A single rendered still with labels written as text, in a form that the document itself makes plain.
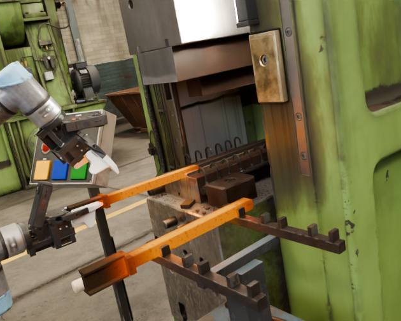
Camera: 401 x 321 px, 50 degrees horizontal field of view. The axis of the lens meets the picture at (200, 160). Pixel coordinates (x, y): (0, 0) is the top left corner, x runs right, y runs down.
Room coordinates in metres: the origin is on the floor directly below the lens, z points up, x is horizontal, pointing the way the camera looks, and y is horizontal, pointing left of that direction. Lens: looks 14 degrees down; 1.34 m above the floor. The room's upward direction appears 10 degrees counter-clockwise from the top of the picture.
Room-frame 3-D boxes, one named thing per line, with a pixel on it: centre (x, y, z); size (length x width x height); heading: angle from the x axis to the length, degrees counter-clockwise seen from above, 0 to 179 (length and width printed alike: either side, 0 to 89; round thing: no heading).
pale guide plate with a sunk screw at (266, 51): (1.08, -0.21, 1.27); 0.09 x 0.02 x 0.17; 34
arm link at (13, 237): (0.98, 0.48, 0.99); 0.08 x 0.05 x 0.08; 34
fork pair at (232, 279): (0.67, -0.11, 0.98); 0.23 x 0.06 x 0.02; 127
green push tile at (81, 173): (1.54, 0.44, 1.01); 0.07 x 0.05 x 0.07; 59
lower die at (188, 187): (1.39, -0.10, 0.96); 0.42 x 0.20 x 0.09; 124
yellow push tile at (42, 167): (1.64, 0.61, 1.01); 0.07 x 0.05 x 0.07; 59
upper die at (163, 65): (1.39, -0.10, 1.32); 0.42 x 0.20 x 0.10; 124
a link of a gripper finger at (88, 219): (1.07, 0.31, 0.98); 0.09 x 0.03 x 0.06; 121
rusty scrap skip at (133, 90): (8.50, 0.62, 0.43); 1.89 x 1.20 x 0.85; 40
